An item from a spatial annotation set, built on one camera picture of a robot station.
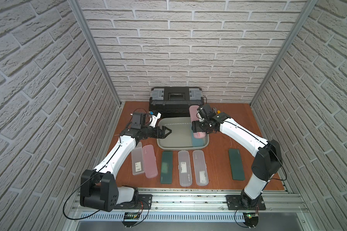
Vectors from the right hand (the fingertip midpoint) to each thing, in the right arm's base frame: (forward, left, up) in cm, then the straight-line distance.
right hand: (199, 127), depth 87 cm
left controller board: (-41, +40, -17) cm, 61 cm away
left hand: (-3, +20, +5) cm, 20 cm away
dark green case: (-19, +21, -14) cm, 32 cm away
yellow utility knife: (+25, -22, -16) cm, 37 cm away
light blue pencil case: (-5, +1, -10) cm, 11 cm away
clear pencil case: (-22, +1, -14) cm, 26 cm away
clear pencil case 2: (-23, +10, -15) cm, 30 cm away
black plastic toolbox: (+21, +14, +3) cm, 25 cm away
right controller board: (-47, -21, -17) cm, 54 cm away
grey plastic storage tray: (+3, +12, -17) cm, 20 cm away
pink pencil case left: (-17, +31, -14) cm, 39 cm away
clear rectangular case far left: (-13, +40, -13) cm, 43 cm away
